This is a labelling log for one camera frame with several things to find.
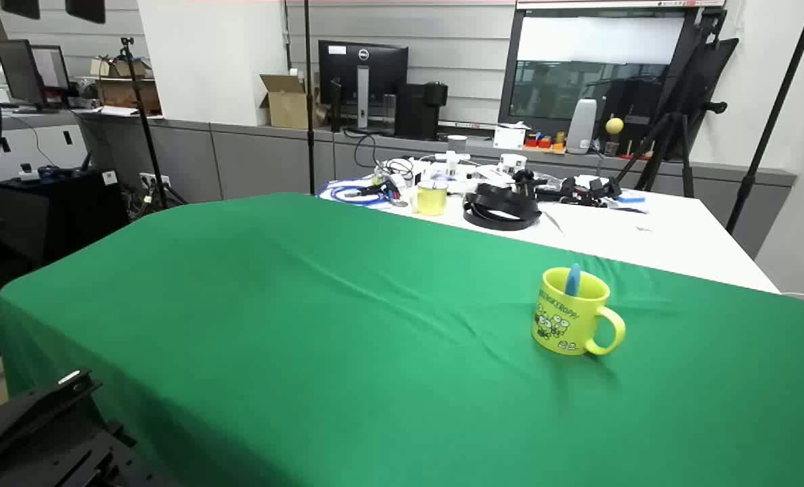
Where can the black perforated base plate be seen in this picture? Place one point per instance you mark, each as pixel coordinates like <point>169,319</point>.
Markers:
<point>50,461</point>

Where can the thin black light stand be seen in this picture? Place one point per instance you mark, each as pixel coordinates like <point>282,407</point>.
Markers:
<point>146,125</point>

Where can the black desktop monitor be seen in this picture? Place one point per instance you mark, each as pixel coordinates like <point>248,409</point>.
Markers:
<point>364,67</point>

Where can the green tablecloth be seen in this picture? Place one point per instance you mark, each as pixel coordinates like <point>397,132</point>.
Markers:
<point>330,342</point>

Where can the yellow printed mug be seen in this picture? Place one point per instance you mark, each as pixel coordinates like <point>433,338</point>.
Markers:
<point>565,323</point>

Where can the white lidded container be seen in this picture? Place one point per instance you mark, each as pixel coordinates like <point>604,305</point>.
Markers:
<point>510,135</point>

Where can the translucent yellow plastic cup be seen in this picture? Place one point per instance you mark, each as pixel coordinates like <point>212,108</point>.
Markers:
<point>433,201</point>

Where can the white cylindrical device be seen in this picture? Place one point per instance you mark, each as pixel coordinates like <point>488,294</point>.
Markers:
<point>584,125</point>

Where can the grey low partition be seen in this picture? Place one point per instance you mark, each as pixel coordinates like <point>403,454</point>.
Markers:
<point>257,162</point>

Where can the black headset goggles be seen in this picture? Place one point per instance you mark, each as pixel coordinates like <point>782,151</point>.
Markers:
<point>591,190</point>

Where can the black camera tripod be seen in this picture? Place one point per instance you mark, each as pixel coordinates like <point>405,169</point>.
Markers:
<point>688,98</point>

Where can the long black clamp bar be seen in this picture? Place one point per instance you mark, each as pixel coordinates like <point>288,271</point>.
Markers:
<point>32,415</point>

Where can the black slanted pole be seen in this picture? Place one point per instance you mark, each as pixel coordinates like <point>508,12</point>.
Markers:
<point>776,117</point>

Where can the black storage cabinet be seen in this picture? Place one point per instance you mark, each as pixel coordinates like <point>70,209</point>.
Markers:
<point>58,211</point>

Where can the small red toy items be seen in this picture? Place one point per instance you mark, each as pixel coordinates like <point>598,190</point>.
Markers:
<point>545,142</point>

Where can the black vertical pole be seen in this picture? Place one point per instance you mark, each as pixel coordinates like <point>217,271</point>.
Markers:
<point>309,98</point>

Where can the dark background monitor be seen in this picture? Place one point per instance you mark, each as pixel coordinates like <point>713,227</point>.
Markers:
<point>20,70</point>

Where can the black speaker box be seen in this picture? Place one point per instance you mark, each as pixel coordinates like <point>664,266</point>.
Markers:
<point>418,108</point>

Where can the open cardboard box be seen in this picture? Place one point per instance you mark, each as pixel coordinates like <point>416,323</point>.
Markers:
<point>288,105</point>

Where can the yellow ball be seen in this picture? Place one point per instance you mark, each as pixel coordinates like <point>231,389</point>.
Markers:
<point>617,125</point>

